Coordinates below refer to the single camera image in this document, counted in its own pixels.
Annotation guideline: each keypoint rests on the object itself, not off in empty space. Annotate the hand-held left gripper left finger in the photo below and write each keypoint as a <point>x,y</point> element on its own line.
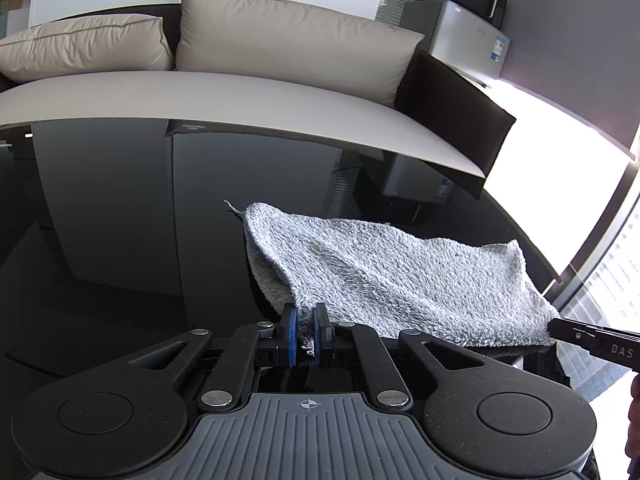
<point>290,336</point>

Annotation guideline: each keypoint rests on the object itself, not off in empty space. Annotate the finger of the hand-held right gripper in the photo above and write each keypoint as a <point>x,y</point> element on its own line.
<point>570,331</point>

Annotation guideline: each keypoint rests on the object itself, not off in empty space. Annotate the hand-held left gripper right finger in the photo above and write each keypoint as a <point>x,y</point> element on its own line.
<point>317,336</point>

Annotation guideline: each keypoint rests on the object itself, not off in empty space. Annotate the grey terry towel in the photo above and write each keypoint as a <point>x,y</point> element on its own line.
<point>390,280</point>

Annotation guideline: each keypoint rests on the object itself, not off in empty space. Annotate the person's right hand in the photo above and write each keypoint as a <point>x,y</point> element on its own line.
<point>636,425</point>

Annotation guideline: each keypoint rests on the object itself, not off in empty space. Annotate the beige and brown sofa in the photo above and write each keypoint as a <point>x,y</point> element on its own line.
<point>260,95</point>

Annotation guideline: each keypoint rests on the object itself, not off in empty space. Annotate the large beige cushion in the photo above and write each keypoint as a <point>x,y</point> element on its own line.
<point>295,40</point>

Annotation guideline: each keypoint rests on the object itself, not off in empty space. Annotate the silver mini fridge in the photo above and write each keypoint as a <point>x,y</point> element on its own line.
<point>465,40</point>

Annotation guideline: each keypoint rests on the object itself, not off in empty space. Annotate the small beige cushion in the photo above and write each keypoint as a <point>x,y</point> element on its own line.
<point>85,45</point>

